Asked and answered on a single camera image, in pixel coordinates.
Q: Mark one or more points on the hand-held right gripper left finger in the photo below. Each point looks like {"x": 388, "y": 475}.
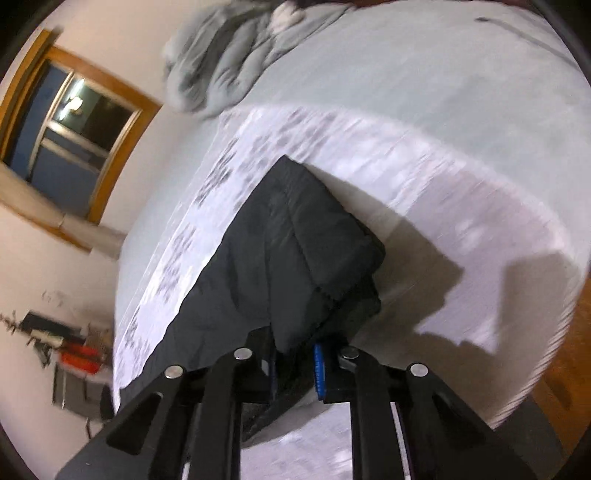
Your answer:
{"x": 264, "y": 364}

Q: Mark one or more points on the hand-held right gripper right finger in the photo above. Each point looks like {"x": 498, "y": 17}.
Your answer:
{"x": 321, "y": 369}

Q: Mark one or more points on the black pants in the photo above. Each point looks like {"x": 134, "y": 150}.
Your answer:
{"x": 281, "y": 258}

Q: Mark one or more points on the white patterned bed sheet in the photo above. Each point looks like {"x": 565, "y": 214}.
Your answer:
{"x": 415, "y": 221}

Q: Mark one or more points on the cluttered small table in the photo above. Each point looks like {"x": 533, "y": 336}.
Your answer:
{"x": 69, "y": 364}

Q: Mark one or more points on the wooden framed window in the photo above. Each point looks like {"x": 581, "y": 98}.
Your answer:
{"x": 69, "y": 124}

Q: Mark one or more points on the grey quilted blanket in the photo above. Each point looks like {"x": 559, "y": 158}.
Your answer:
{"x": 226, "y": 55}

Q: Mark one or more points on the pale green bed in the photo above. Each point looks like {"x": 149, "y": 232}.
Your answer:
{"x": 415, "y": 60}

